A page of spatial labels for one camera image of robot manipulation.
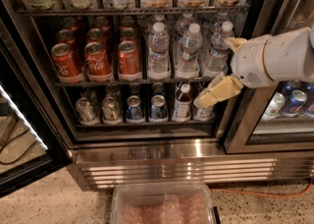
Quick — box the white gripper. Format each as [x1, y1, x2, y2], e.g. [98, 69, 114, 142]
[194, 34, 275, 108]

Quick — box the water bottle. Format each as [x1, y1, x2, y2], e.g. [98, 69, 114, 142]
[146, 14, 168, 32]
[175, 13, 195, 36]
[205, 21, 235, 72]
[148, 22, 170, 74]
[178, 23, 203, 73]
[209, 13, 229, 33]

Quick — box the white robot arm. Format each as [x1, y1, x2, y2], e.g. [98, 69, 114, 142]
[194, 27, 314, 108]

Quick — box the right brown tea bottle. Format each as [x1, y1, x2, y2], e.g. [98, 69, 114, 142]
[193, 82, 214, 122]

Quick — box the brown tea bottle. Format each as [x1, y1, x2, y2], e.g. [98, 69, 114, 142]
[174, 84, 192, 121]
[193, 82, 214, 122]

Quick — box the left brown tea bottle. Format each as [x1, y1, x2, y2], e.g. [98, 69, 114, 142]
[174, 84, 192, 121]

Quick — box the closed right glass fridge door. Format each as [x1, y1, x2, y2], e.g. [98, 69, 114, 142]
[225, 0, 314, 153]

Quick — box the stainless steel display fridge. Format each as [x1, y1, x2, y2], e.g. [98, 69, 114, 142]
[0, 0, 314, 191]

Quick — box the open glass fridge door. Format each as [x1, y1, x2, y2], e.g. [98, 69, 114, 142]
[0, 3, 70, 197]

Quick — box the white can behind right door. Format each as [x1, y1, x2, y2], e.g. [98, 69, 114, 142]
[262, 92, 286, 121]

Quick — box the pepsi can behind right door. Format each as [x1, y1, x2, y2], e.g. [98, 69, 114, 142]
[282, 89, 307, 117]

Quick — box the front right blue pepsi can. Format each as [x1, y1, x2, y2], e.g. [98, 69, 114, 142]
[150, 95, 167, 120]

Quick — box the blue pepsi can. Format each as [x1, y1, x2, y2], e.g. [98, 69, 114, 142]
[150, 95, 167, 120]
[127, 95, 144, 120]

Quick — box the front right coca-cola can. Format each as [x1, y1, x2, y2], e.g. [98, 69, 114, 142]
[118, 40, 140, 75]

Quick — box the coca-cola can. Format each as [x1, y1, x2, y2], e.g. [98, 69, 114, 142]
[118, 40, 140, 75]
[51, 43, 81, 78]
[84, 42, 111, 76]

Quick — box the second row right cola can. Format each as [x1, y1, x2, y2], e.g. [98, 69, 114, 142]
[120, 28, 138, 43]

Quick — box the second row cola can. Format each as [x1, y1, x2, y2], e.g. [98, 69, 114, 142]
[86, 28, 105, 44]
[56, 29, 76, 46]
[120, 28, 138, 43]

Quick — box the front left blue pepsi can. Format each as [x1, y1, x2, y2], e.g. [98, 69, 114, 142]
[127, 95, 144, 120]

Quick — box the silver can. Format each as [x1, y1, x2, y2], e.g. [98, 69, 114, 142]
[76, 97, 97, 122]
[102, 96, 120, 121]

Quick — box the front middle coca-cola can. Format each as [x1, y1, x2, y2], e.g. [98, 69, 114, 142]
[84, 42, 111, 76]

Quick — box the second row middle cola can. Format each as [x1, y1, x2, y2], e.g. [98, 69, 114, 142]
[86, 28, 105, 44]

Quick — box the front left silver can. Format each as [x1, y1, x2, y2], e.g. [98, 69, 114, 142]
[76, 97, 97, 122]

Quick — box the clear plastic storage bin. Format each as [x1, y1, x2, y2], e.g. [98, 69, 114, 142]
[110, 182, 220, 224]

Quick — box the front left coca-cola can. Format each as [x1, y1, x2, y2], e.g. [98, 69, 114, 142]
[51, 43, 81, 78]

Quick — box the second row left cola can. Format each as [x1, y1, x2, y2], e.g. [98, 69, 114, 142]
[56, 29, 76, 46]

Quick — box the orange power cable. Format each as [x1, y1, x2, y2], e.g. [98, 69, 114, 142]
[209, 178, 314, 198]

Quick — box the black cable behind door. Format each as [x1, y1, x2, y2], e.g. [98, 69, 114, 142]
[0, 129, 37, 166]

